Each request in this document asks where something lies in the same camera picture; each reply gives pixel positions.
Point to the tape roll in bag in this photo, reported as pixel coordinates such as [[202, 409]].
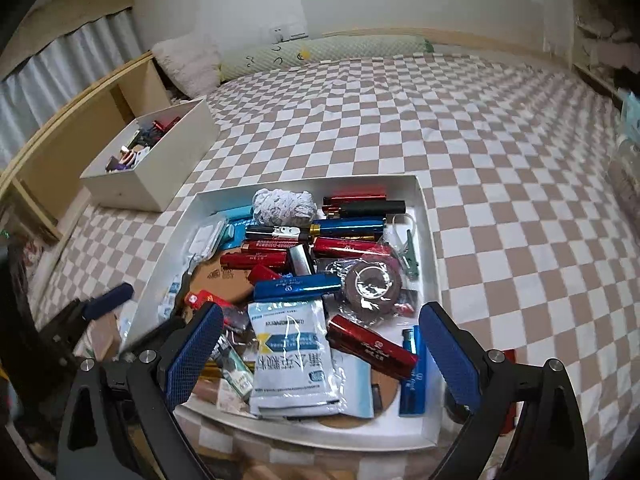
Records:
[[372, 291]]

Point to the dark red metal lighter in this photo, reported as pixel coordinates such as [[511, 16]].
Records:
[[381, 354]]

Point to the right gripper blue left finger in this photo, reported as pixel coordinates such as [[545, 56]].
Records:
[[186, 352]]

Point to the small white shoe box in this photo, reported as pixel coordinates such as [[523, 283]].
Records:
[[154, 179]]

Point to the wooden shelf unit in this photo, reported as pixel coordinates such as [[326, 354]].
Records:
[[42, 180]]

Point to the crumpled white paper ball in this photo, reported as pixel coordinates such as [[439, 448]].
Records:
[[283, 208]]

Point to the white fluffy pillow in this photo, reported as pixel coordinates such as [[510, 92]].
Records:
[[192, 63]]

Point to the green long bolster pillow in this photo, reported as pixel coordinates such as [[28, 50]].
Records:
[[301, 52]]

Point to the green plastic clip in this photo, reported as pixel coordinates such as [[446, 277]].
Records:
[[408, 257]]

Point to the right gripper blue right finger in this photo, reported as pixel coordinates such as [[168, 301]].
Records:
[[457, 354]]

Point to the white blue sachet packet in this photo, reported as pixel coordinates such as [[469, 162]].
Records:
[[293, 366]]

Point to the blue metal lighter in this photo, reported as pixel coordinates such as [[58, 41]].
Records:
[[297, 288]]

